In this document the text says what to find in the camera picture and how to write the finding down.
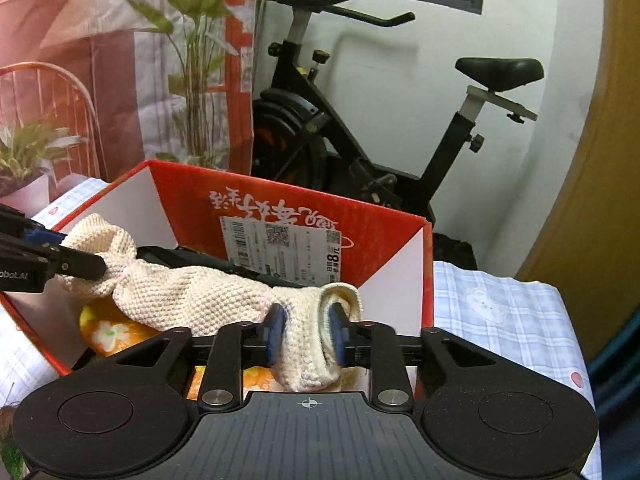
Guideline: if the black bag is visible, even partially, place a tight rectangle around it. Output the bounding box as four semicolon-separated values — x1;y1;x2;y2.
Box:
432;232;479;272

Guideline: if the cream knitted cloth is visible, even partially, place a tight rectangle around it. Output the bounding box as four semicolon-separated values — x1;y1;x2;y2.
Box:
52;213;362;394

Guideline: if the red cardboard box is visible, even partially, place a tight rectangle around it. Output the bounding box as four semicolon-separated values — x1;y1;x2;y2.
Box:
0;159;435;402

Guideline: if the orange floral cloth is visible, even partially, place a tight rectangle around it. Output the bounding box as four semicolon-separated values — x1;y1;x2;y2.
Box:
79;302;275;402

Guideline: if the black exercise bike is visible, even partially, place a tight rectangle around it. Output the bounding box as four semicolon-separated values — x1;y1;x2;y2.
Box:
252;0;546;233

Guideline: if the wooden door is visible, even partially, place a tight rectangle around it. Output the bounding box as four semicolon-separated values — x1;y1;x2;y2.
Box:
515;0;640;363

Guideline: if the blue curtain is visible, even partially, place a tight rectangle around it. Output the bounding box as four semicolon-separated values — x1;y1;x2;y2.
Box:
587;305;640;480

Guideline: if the printed backdrop cloth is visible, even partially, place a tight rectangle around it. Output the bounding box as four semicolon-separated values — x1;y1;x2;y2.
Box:
0;0;259;213

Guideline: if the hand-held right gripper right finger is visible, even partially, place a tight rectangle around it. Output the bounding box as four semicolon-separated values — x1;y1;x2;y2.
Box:
325;302;495;414

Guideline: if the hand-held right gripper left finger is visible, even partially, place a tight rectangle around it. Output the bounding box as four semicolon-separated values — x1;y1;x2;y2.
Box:
107;305;289;414

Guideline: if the black glove with white fingertips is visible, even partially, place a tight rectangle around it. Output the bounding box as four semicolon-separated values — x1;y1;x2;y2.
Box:
135;246;307;287

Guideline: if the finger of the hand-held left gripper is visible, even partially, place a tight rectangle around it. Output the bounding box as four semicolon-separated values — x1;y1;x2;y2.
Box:
0;204;68;247
0;242;109;282

